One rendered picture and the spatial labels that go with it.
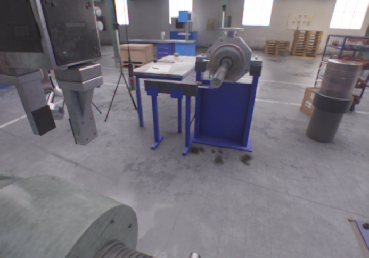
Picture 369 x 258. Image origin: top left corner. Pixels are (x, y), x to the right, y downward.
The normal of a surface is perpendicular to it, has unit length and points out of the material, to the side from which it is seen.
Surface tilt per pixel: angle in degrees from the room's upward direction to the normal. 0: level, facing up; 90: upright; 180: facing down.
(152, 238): 0
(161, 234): 0
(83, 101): 90
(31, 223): 7
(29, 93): 90
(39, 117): 90
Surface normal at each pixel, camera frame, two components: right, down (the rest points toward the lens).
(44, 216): 0.10, -0.92
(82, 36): 0.95, 0.14
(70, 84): -0.30, 0.43
